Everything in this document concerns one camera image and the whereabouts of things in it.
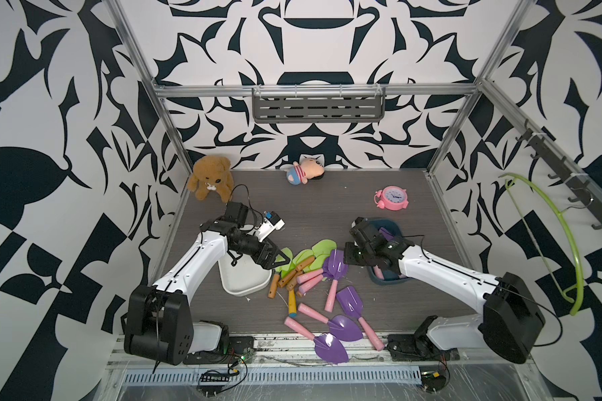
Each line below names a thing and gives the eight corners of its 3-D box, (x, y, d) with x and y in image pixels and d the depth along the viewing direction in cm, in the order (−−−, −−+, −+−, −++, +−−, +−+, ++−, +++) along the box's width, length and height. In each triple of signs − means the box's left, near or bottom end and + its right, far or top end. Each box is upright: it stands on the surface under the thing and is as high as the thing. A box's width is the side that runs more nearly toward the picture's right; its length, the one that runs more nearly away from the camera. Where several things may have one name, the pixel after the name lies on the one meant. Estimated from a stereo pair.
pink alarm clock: (376, 210, 109) (378, 204, 106) (372, 191, 115) (374, 185, 112) (408, 210, 109) (411, 204, 106) (402, 191, 115) (404, 185, 112)
